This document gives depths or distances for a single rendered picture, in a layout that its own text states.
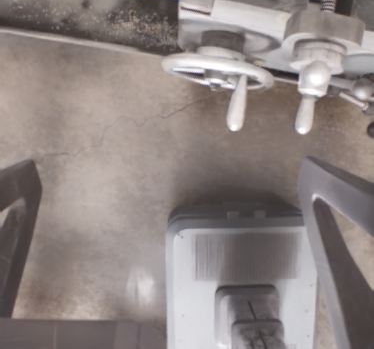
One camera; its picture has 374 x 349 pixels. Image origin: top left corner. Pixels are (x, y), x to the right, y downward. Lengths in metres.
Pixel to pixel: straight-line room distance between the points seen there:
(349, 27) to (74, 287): 1.35
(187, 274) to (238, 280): 0.17
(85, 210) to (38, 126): 0.37
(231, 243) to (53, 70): 0.91
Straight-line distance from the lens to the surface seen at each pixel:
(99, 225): 1.41
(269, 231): 1.15
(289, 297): 1.26
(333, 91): 0.80
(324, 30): 0.47
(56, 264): 1.51
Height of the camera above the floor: 1.32
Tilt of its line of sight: 84 degrees down
